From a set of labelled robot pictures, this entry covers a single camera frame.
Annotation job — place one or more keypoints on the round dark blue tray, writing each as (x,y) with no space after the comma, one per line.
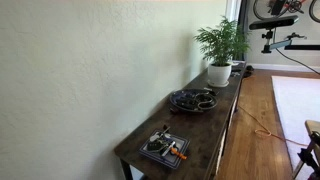
(193,100)

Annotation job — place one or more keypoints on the bunch of keys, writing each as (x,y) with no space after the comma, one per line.
(161,142)

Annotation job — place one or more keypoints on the dark wooden console table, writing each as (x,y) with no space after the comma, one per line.
(204,131)

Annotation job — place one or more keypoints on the white ceramic plant pot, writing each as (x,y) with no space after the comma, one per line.
(218,75)

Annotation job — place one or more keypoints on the green potted plant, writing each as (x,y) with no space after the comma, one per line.
(222,43)

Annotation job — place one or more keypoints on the white area rug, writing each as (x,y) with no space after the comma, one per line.
(297,100)

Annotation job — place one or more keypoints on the orange-handled tool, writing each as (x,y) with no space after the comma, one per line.
(180,155)

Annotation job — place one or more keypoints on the bicycle on wall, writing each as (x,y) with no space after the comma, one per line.
(270,9)

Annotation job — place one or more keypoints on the black stereo camera bar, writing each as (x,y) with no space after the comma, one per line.
(273,23)

